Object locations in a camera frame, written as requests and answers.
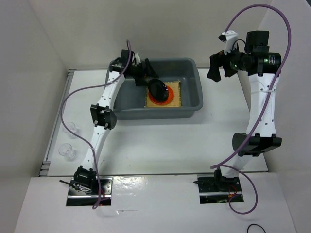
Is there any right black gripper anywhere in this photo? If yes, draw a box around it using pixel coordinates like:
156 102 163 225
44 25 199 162
207 42 250 82

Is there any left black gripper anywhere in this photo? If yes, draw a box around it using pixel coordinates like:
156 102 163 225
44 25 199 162
127 57 158 85

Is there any black round plate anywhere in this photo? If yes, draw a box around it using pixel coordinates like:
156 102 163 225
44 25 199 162
148 79 169 102

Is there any orange plastic plate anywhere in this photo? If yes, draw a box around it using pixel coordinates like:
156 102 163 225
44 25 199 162
148 85 174 105

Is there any square bamboo mat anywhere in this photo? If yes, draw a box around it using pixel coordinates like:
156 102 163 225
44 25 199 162
144 81 182 108

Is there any clear glass cup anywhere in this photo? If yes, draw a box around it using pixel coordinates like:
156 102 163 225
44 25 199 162
63 122 78 139
58 143 76 161

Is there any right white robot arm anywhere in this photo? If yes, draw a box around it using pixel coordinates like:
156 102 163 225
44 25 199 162
199 30 282 192

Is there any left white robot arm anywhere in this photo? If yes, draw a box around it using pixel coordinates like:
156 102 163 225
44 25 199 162
74 50 158 194

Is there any grey plastic bin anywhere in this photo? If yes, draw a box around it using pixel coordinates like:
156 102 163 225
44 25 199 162
113 58 203 120

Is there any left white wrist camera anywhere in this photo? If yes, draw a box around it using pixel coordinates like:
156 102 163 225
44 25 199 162
135 52 141 64

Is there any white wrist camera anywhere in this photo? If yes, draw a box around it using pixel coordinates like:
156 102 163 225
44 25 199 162
135 52 141 64
218 30 239 55

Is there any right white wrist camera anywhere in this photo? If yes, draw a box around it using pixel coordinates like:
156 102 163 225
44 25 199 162
218 30 239 55

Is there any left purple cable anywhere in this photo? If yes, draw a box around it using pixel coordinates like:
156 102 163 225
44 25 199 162
60 40 133 210

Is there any purple cable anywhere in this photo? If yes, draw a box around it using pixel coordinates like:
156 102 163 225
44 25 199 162
60 40 133 210
209 3 292 214

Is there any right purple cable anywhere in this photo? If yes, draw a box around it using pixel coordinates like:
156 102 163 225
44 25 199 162
209 3 292 214

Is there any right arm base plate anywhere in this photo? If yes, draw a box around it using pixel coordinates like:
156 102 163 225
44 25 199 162
193 174 244 204

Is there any aluminium table edge rail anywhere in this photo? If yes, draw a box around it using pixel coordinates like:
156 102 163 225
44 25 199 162
38 69 76 177

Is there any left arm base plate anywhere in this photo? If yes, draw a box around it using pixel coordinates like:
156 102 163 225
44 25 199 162
59 177 113 206

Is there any black cable loop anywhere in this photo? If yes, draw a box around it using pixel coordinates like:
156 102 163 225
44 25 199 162
247 223 266 233

